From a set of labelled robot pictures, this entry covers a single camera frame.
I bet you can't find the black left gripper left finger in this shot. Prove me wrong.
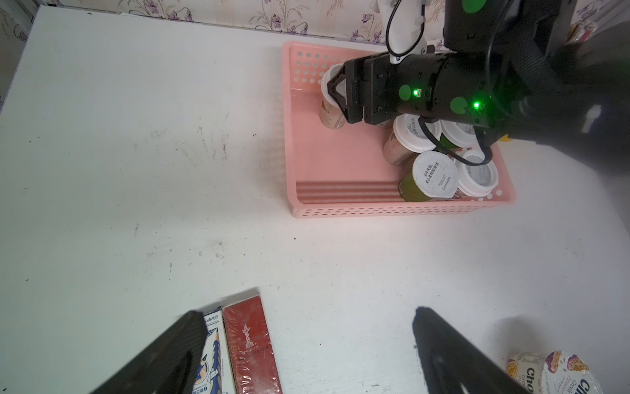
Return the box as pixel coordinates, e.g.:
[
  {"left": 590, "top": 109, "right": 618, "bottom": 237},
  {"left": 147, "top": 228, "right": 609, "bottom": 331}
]
[{"left": 95, "top": 310, "right": 208, "bottom": 394}]

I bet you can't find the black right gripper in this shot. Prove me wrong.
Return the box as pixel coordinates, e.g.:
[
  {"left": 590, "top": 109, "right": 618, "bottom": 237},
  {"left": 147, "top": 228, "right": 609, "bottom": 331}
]
[{"left": 326, "top": 54, "right": 448, "bottom": 125}]

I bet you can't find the wide Chobani yogurt cup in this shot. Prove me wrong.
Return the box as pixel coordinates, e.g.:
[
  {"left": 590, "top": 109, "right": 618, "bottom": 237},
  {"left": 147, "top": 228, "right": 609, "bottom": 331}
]
[{"left": 505, "top": 351, "right": 603, "bottom": 394}]

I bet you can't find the red pencil box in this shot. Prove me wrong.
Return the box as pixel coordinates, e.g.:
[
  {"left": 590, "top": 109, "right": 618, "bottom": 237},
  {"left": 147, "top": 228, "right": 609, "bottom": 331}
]
[{"left": 223, "top": 295, "right": 282, "bottom": 394}]

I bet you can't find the yogurt bottle row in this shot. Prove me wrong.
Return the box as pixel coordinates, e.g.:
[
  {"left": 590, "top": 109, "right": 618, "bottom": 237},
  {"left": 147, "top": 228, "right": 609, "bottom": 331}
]
[
  {"left": 439, "top": 121, "right": 478, "bottom": 149},
  {"left": 454, "top": 161, "right": 499, "bottom": 198},
  {"left": 319, "top": 63, "right": 346, "bottom": 130},
  {"left": 382, "top": 114, "right": 436, "bottom": 166},
  {"left": 399, "top": 151, "right": 459, "bottom": 202}
]

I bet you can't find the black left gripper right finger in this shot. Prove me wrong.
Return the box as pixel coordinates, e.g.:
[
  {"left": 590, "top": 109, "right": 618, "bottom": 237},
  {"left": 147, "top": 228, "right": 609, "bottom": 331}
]
[{"left": 413, "top": 307, "right": 527, "bottom": 394}]

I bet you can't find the yogurt bottle front row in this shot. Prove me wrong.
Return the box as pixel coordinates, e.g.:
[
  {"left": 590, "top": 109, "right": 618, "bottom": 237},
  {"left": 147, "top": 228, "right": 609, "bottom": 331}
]
[
  {"left": 399, "top": 151, "right": 459, "bottom": 202},
  {"left": 382, "top": 114, "right": 436, "bottom": 166},
  {"left": 319, "top": 63, "right": 346, "bottom": 130}
]

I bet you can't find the yogurt bottle back row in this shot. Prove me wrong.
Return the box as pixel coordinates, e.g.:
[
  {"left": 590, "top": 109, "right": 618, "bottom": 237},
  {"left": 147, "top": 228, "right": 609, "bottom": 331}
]
[
  {"left": 439, "top": 121, "right": 478, "bottom": 149},
  {"left": 454, "top": 161, "right": 499, "bottom": 198}
]

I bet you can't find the pink plastic basket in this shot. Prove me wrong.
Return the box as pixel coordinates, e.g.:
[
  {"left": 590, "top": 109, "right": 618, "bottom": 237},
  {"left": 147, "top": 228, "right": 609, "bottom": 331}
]
[{"left": 282, "top": 41, "right": 517, "bottom": 218}]

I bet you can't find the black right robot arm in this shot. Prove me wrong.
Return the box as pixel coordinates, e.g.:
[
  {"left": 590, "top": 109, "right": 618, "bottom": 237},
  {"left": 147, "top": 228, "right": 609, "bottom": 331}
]
[{"left": 324, "top": 1, "right": 629, "bottom": 175}]

